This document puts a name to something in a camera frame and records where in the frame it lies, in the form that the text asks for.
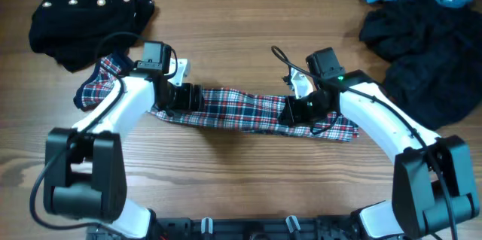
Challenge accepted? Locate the red blue plaid garment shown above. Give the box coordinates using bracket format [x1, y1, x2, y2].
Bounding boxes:
[73, 53, 359, 141]

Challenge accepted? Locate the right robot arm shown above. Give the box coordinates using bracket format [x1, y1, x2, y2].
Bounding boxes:
[271, 46, 480, 239]

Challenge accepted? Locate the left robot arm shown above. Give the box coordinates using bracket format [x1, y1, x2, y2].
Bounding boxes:
[38, 41, 204, 239]

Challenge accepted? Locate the black knit garment with buttons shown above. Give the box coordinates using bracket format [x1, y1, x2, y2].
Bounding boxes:
[29, 0, 155, 72]

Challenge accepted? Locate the black mesh garment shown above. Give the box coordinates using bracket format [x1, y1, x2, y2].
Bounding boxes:
[359, 0, 481, 130]

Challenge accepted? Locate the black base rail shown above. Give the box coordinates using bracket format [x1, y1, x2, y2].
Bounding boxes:
[85, 214, 362, 240]

